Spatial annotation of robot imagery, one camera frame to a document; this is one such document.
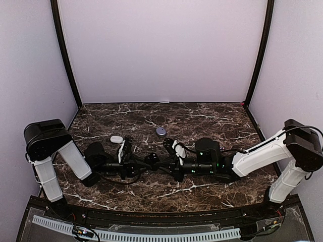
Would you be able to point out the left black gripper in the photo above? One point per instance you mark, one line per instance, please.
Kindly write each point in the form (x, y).
(128, 165)

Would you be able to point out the white slotted cable duct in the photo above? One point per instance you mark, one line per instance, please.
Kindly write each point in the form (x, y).
(83, 233)

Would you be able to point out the left black frame post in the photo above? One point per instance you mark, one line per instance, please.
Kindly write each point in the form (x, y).
(63, 50)

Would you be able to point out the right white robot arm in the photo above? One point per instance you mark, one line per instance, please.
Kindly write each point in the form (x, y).
(300, 143)

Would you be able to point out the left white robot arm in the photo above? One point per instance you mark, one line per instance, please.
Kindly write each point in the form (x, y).
(47, 139)

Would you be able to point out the black earbud charging case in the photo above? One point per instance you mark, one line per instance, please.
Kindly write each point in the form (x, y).
(152, 160)

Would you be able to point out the white earbud charging case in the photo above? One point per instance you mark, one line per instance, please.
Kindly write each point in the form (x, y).
(116, 139)

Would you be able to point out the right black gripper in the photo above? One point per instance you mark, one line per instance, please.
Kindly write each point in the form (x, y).
(175, 172)

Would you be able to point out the purple round charging case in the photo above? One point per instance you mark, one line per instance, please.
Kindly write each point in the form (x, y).
(161, 132)

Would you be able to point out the black frame post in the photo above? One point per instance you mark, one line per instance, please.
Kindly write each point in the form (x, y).
(63, 50)
(261, 52)

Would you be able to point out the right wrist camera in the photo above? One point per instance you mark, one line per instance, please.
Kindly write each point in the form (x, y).
(174, 148)

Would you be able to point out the right black frame post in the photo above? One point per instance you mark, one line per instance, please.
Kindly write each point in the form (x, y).
(261, 52)

